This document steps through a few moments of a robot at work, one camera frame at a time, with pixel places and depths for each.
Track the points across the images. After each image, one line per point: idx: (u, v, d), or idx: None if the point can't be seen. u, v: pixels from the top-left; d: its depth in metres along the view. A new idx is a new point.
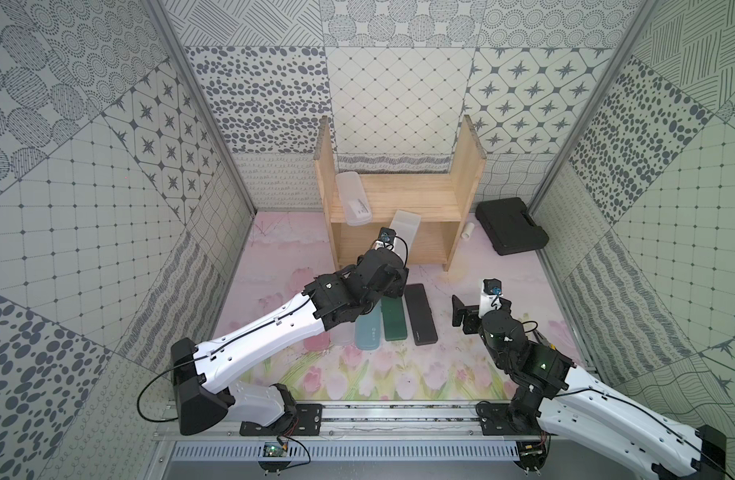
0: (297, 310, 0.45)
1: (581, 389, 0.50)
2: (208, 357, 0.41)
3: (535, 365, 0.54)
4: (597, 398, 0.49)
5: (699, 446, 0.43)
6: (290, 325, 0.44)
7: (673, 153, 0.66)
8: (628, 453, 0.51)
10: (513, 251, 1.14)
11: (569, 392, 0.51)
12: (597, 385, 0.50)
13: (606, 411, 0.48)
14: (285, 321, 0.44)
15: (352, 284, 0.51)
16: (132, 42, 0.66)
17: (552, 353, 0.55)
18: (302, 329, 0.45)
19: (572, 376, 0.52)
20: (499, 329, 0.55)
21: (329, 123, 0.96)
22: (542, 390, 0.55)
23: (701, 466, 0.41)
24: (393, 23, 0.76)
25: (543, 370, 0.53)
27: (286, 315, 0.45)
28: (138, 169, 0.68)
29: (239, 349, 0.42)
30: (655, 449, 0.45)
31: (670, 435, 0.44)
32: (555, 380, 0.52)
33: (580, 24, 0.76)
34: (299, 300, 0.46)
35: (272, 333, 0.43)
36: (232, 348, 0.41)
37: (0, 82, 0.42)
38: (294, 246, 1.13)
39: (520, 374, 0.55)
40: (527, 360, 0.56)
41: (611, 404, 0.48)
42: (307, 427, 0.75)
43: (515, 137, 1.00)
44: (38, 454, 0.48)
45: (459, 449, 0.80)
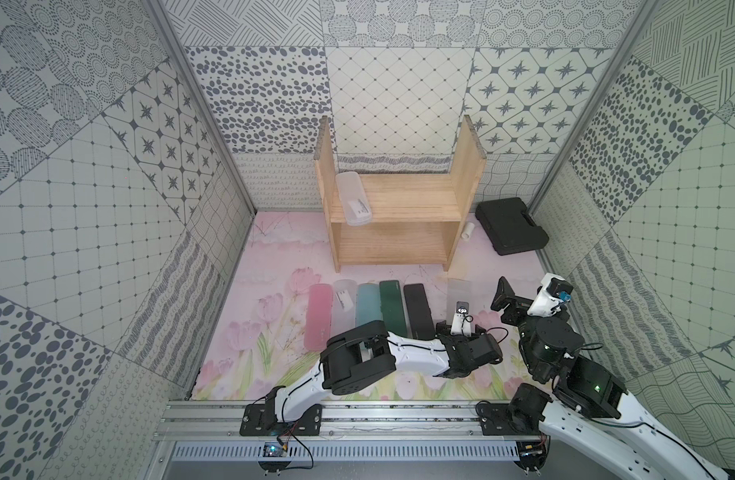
0: (442, 352, 0.60)
1: (633, 422, 0.46)
2: (395, 346, 0.52)
3: (587, 386, 0.48)
4: (646, 431, 0.46)
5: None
6: (438, 359, 0.58)
7: (673, 153, 0.66)
8: (631, 470, 0.53)
10: (514, 251, 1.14)
11: (621, 423, 0.46)
12: (650, 418, 0.47)
13: (650, 445, 0.45)
14: (435, 354, 0.58)
15: (462, 352, 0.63)
16: (131, 42, 0.66)
17: (606, 376, 0.49)
18: (444, 364, 0.59)
19: (624, 402, 0.47)
20: (561, 344, 0.47)
21: (329, 123, 0.96)
22: (588, 409, 0.49)
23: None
24: (393, 23, 0.76)
25: (596, 392, 0.47)
27: (435, 349, 0.59)
28: (137, 169, 0.67)
29: (413, 354, 0.54)
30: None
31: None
32: (606, 406, 0.46)
33: (580, 24, 0.76)
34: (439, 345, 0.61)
35: (430, 357, 0.57)
36: (405, 346, 0.54)
37: (0, 81, 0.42)
38: (294, 246, 1.13)
39: (568, 391, 0.49)
40: (572, 375, 0.50)
41: (660, 440, 0.45)
42: (307, 427, 0.75)
43: (515, 137, 1.00)
44: (38, 454, 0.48)
45: (460, 449, 0.80)
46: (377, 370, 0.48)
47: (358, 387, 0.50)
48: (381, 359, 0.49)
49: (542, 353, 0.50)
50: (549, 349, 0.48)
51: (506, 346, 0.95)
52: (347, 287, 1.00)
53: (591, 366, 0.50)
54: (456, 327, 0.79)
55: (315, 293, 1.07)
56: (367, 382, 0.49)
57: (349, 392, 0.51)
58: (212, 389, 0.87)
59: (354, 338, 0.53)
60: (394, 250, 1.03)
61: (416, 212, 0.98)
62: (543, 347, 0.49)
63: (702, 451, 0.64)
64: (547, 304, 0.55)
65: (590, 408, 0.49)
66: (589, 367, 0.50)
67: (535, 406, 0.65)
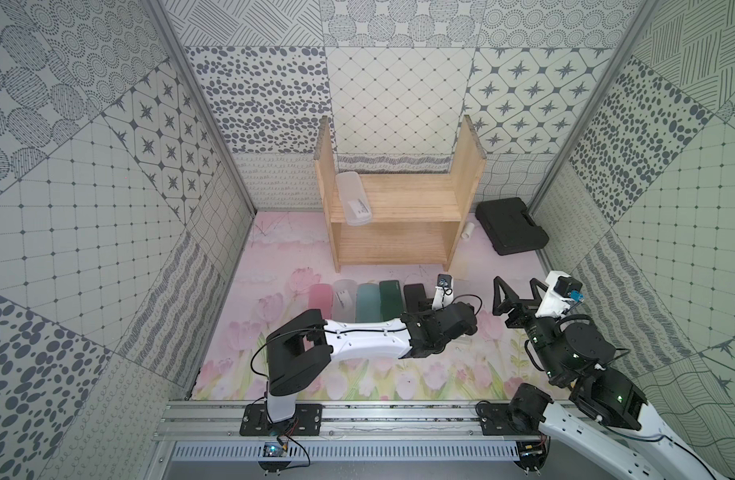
0: (399, 332, 0.54)
1: (653, 432, 0.45)
2: (336, 334, 0.47)
3: (609, 395, 0.46)
4: (664, 442, 0.44)
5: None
6: (394, 340, 0.53)
7: (673, 153, 0.66)
8: (631, 473, 0.53)
10: (514, 251, 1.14)
11: (641, 435, 0.45)
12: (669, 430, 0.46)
13: (665, 455, 0.44)
14: (390, 335, 0.53)
15: (429, 328, 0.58)
16: (131, 42, 0.66)
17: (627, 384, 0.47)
18: (404, 343, 0.54)
19: (646, 413, 0.46)
20: (593, 354, 0.43)
21: (329, 123, 0.96)
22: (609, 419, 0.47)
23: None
24: (393, 23, 0.76)
25: (618, 402, 0.45)
27: (391, 331, 0.53)
28: (138, 169, 0.68)
29: (359, 339, 0.49)
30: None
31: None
32: (629, 417, 0.45)
33: (580, 24, 0.76)
34: (399, 324, 0.56)
35: (381, 341, 0.51)
36: (351, 333, 0.49)
37: (0, 81, 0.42)
38: (294, 246, 1.13)
39: (589, 401, 0.46)
40: (594, 385, 0.47)
41: (675, 451, 0.44)
42: (307, 427, 0.75)
43: (515, 137, 1.00)
44: (38, 454, 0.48)
45: (460, 449, 0.80)
46: (310, 361, 0.43)
47: (300, 384, 0.46)
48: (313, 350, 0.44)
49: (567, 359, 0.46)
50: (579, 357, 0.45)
51: (506, 345, 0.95)
52: (347, 287, 1.00)
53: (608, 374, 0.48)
54: (439, 300, 0.72)
55: (315, 293, 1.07)
56: (308, 376, 0.44)
57: (292, 390, 0.46)
58: (212, 389, 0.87)
59: (288, 331, 0.48)
60: (394, 250, 1.03)
61: (416, 212, 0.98)
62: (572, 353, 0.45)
63: (702, 451, 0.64)
64: (555, 302, 0.60)
65: (609, 417, 0.47)
66: (609, 374, 0.48)
67: (536, 406, 0.65)
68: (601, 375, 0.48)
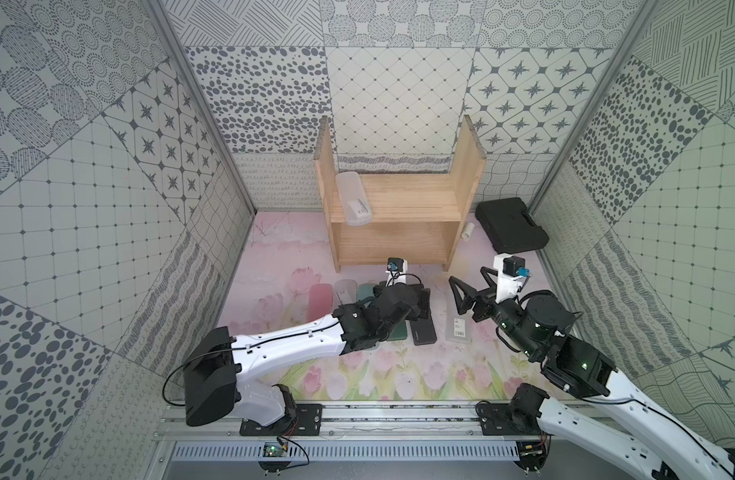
0: (328, 329, 0.51)
1: (625, 399, 0.45)
2: (246, 349, 0.44)
3: (574, 363, 0.47)
4: (638, 409, 0.44)
5: (730, 468, 0.41)
6: (321, 339, 0.49)
7: (673, 153, 0.66)
8: (628, 458, 0.51)
10: (514, 250, 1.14)
11: (611, 401, 0.45)
12: (638, 394, 0.45)
13: (642, 423, 0.44)
14: (316, 336, 0.49)
15: (368, 316, 0.58)
16: (132, 42, 0.66)
17: (595, 353, 0.48)
18: (333, 340, 0.50)
19: (613, 380, 0.46)
20: (552, 323, 0.46)
21: (329, 123, 0.96)
22: (578, 390, 0.48)
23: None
24: (393, 23, 0.76)
25: (584, 370, 0.46)
27: (316, 331, 0.50)
28: (138, 169, 0.68)
29: (275, 350, 0.45)
30: (685, 469, 0.42)
31: (707, 458, 0.41)
32: (596, 383, 0.45)
33: (580, 24, 0.76)
34: (331, 320, 0.52)
35: (304, 345, 0.47)
36: (266, 344, 0.45)
37: (0, 81, 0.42)
38: (294, 246, 1.13)
39: (556, 371, 0.48)
40: (562, 355, 0.48)
41: (652, 417, 0.44)
42: (307, 427, 0.75)
43: (515, 137, 1.00)
44: (38, 454, 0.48)
45: (460, 449, 0.80)
46: (213, 386, 0.39)
47: (220, 409, 0.42)
48: (216, 373, 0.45)
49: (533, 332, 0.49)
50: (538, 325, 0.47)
51: (506, 346, 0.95)
52: (347, 287, 1.00)
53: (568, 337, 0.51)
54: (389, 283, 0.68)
55: (315, 293, 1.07)
56: (224, 401, 0.41)
57: (213, 417, 0.43)
58: None
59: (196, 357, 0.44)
60: (394, 250, 1.03)
61: (416, 212, 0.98)
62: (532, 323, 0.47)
63: None
64: (512, 288, 0.60)
65: (577, 388, 0.48)
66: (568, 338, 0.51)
67: (533, 403, 0.65)
68: (561, 343, 0.51)
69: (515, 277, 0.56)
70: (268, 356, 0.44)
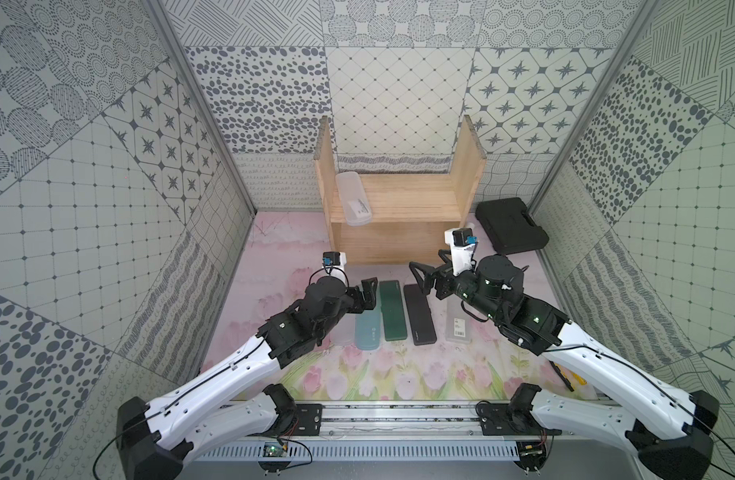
0: (254, 353, 0.48)
1: (575, 346, 0.46)
2: (162, 412, 0.41)
3: (526, 318, 0.49)
4: (590, 357, 0.45)
5: (693, 410, 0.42)
6: (247, 368, 0.46)
7: (673, 153, 0.66)
8: (605, 426, 0.50)
10: (514, 251, 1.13)
11: (563, 350, 0.46)
12: (592, 344, 0.46)
13: (596, 369, 0.44)
14: (241, 365, 0.46)
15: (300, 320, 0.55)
16: (131, 42, 0.66)
17: (547, 308, 0.50)
18: (263, 362, 0.47)
19: (567, 331, 0.47)
20: (499, 277, 0.48)
21: (329, 123, 0.96)
22: (532, 344, 0.50)
23: (692, 430, 0.38)
24: (393, 23, 0.76)
25: (535, 324, 0.48)
27: (241, 358, 0.47)
28: (138, 169, 0.68)
29: (197, 400, 0.43)
30: (647, 413, 0.42)
31: (664, 399, 0.41)
32: (546, 335, 0.47)
33: (580, 23, 0.76)
34: (255, 341, 0.49)
35: (230, 379, 0.45)
36: (185, 398, 0.42)
37: (0, 81, 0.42)
38: (294, 246, 1.13)
39: (511, 327, 0.49)
40: (517, 313, 0.50)
41: (605, 363, 0.44)
42: (307, 427, 0.75)
43: (515, 137, 1.00)
44: (38, 454, 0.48)
45: (460, 449, 0.80)
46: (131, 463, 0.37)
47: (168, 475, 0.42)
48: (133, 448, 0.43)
49: (488, 290, 0.51)
50: (488, 283, 0.50)
51: (506, 346, 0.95)
52: None
53: (519, 290, 0.52)
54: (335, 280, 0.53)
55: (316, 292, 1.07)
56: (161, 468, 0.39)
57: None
58: None
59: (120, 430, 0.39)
60: (395, 250, 1.03)
61: (415, 212, 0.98)
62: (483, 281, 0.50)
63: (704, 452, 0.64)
64: (466, 256, 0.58)
65: (532, 343, 0.49)
66: (519, 292, 0.53)
67: (526, 398, 0.66)
68: (513, 297, 0.51)
69: (465, 246, 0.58)
70: (190, 409, 0.42)
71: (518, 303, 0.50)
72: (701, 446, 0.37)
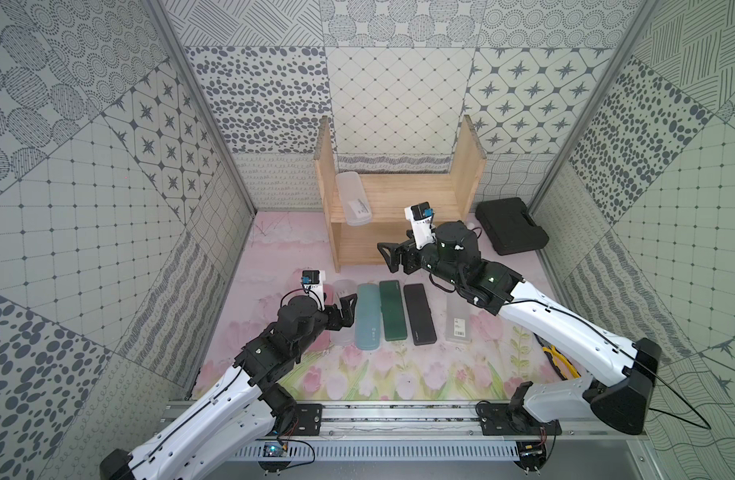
0: (233, 384, 0.49)
1: (527, 300, 0.48)
2: (146, 460, 0.41)
3: (482, 279, 0.51)
4: (540, 310, 0.47)
5: (633, 356, 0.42)
6: (228, 400, 0.47)
7: (673, 153, 0.66)
8: (572, 395, 0.51)
10: (514, 251, 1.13)
11: (516, 305, 0.48)
12: (543, 298, 0.48)
13: (545, 322, 0.46)
14: (222, 398, 0.47)
15: (275, 342, 0.56)
16: (131, 42, 0.66)
17: (503, 268, 0.52)
18: (243, 392, 0.48)
19: (520, 288, 0.49)
20: (453, 238, 0.51)
21: (329, 123, 0.96)
22: (488, 303, 0.52)
23: (630, 375, 0.39)
24: (393, 23, 0.76)
25: (490, 282, 0.50)
27: (222, 390, 0.48)
28: (138, 169, 0.68)
29: (180, 443, 0.43)
30: (590, 362, 0.44)
31: (607, 346, 0.42)
32: (501, 292, 0.49)
33: (580, 24, 0.76)
34: (233, 371, 0.50)
35: (211, 417, 0.45)
36: (167, 442, 0.43)
37: (1, 81, 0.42)
38: (294, 245, 1.13)
39: (467, 286, 0.52)
40: (475, 274, 0.52)
41: (553, 315, 0.46)
42: (307, 427, 0.75)
43: (515, 137, 1.00)
44: (38, 454, 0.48)
45: (459, 449, 0.80)
46: None
47: None
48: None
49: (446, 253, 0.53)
50: (445, 245, 0.52)
51: (506, 345, 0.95)
52: (347, 287, 1.00)
53: (472, 252, 0.53)
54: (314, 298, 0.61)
55: None
56: None
57: None
58: None
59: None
60: None
61: None
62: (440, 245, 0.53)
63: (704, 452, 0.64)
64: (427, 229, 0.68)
65: (487, 301, 0.52)
66: (473, 254, 0.54)
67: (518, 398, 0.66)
68: (469, 257, 0.53)
69: (421, 218, 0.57)
70: (174, 451, 0.42)
71: (473, 264, 0.55)
72: (638, 389, 0.38)
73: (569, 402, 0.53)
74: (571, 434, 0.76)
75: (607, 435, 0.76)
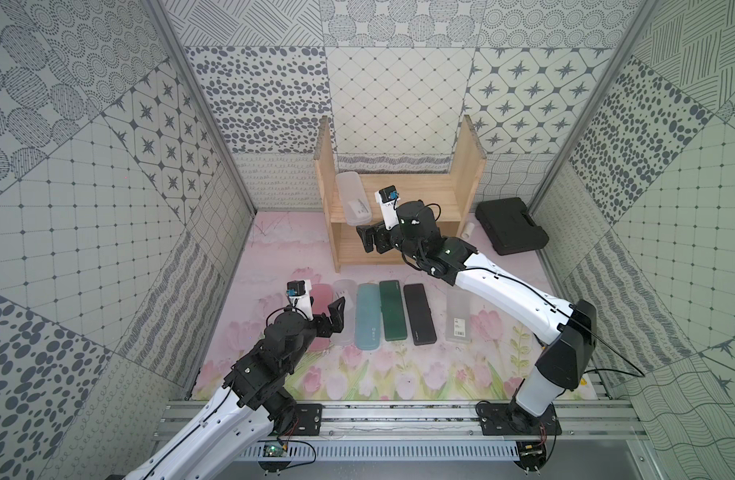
0: (222, 406, 0.49)
1: (476, 267, 0.52)
2: None
3: (440, 250, 0.55)
4: (489, 277, 0.51)
5: (569, 313, 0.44)
6: (217, 422, 0.48)
7: (673, 153, 0.66)
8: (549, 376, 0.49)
10: (514, 250, 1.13)
11: (467, 272, 0.52)
12: (492, 267, 0.52)
13: (492, 286, 0.50)
14: (212, 421, 0.48)
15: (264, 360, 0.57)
16: (131, 42, 0.66)
17: (459, 241, 0.56)
18: (231, 414, 0.48)
19: (473, 258, 0.53)
20: (413, 214, 0.55)
21: (329, 123, 0.96)
22: (445, 274, 0.56)
23: (563, 330, 0.43)
24: (393, 23, 0.76)
25: (446, 255, 0.54)
27: (211, 414, 0.48)
28: (138, 169, 0.68)
29: (171, 466, 0.44)
30: (532, 321, 0.47)
31: (547, 306, 0.46)
32: (455, 263, 0.53)
33: (580, 24, 0.76)
34: (222, 393, 0.50)
35: (202, 440, 0.46)
36: (159, 467, 0.44)
37: (0, 81, 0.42)
38: (294, 245, 1.13)
39: (425, 259, 0.56)
40: (434, 247, 0.56)
41: (499, 281, 0.50)
42: (307, 427, 0.75)
43: (515, 137, 1.00)
44: (38, 454, 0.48)
45: (459, 449, 0.80)
46: None
47: None
48: None
49: (405, 230, 0.58)
50: (403, 221, 0.57)
51: (506, 345, 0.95)
52: (347, 287, 1.00)
53: (430, 227, 0.57)
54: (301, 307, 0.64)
55: (314, 291, 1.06)
56: None
57: None
58: (212, 389, 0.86)
59: None
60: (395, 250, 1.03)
61: None
62: (400, 221, 0.57)
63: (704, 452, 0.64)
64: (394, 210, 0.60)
65: (444, 272, 0.56)
66: (430, 229, 0.57)
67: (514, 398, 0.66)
68: (426, 232, 0.57)
69: (388, 201, 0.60)
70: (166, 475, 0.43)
71: (430, 238, 0.58)
72: (569, 341, 0.42)
73: (545, 384, 0.55)
74: (571, 434, 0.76)
75: (608, 435, 0.75)
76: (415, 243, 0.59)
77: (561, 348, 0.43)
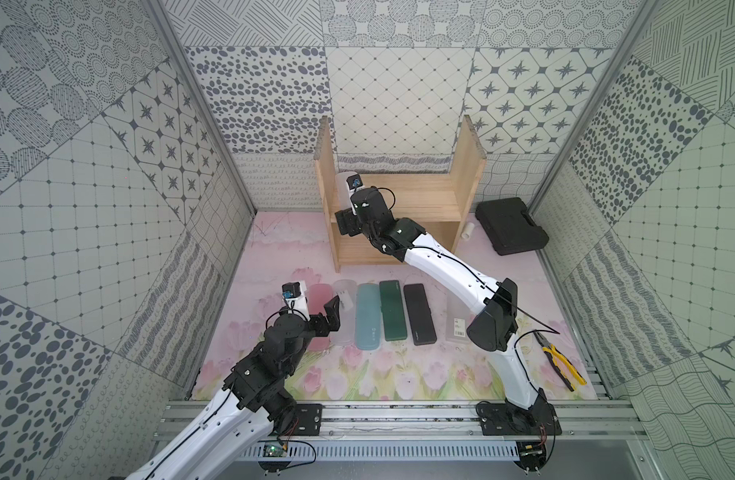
0: (222, 408, 0.49)
1: (422, 246, 0.58)
2: None
3: (393, 230, 0.60)
4: (433, 255, 0.57)
5: (495, 288, 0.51)
6: (217, 424, 0.48)
7: (673, 153, 0.66)
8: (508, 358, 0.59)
10: (513, 251, 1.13)
11: (413, 250, 0.58)
12: (436, 247, 0.58)
13: (433, 264, 0.57)
14: (211, 423, 0.48)
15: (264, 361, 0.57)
16: (132, 42, 0.66)
17: (411, 223, 0.61)
18: (231, 416, 0.48)
19: (421, 239, 0.59)
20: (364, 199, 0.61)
21: (329, 123, 0.96)
22: (395, 251, 0.62)
23: (487, 301, 0.52)
24: (393, 23, 0.76)
25: (397, 234, 0.59)
27: (210, 415, 0.48)
28: (138, 169, 0.68)
29: (171, 469, 0.44)
30: (465, 294, 0.55)
31: (478, 282, 0.54)
32: (403, 242, 0.58)
33: (580, 24, 0.76)
34: (222, 394, 0.51)
35: (201, 442, 0.46)
36: (159, 470, 0.44)
37: (0, 82, 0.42)
38: (294, 245, 1.13)
39: (378, 238, 0.61)
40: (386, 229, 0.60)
41: (441, 260, 0.57)
42: (307, 427, 0.75)
43: (515, 137, 1.00)
44: (38, 454, 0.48)
45: (459, 449, 0.80)
46: None
47: None
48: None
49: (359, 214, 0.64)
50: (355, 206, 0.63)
51: None
52: (347, 287, 1.00)
53: (380, 210, 0.62)
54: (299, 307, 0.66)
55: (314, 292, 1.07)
56: None
57: None
58: (212, 389, 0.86)
59: None
60: None
61: (416, 212, 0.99)
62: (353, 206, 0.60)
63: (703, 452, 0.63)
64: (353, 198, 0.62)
65: (395, 249, 0.61)
66: (381, 212, 0.62)
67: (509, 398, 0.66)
68: (376, 215, 0.62)
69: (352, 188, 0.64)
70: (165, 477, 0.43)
71: (382, 220, 0.63)
72: (491, 311, 0.51)
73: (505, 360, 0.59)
74: (571, 434, 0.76)
75: (608, 435, 0.75)
76: (369, 225, 0.64)
77: (485, 318, 0.52)
